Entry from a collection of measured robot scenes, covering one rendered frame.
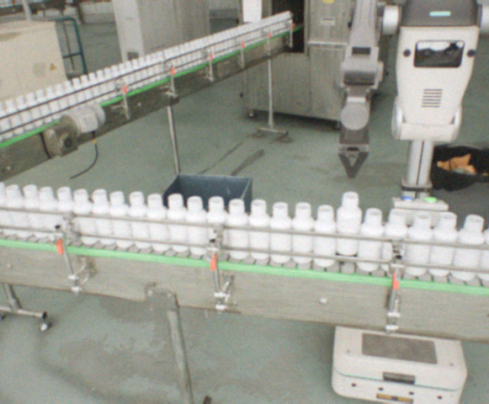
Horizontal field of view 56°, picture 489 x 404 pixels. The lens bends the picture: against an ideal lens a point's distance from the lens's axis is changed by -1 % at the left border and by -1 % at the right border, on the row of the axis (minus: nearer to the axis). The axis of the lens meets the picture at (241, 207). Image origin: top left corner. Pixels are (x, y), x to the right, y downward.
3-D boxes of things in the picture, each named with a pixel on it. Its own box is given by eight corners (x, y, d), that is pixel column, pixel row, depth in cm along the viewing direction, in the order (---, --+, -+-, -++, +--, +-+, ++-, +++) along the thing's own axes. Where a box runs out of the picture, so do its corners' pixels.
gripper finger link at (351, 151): (336, 181, 108) (337, 144, 104) (337, 168, 114) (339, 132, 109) (365, 183, 107) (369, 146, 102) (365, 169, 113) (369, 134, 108)
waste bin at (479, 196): (414, 268, 278) (430, 172, 246) (409, 228, 315) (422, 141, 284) (496, 275, 267) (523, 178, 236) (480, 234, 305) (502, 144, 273)
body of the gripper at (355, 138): (337, 151, 103) (339, 119, 99) (340, 135, 112) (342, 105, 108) (368, 152, 102) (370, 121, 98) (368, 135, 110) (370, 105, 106)
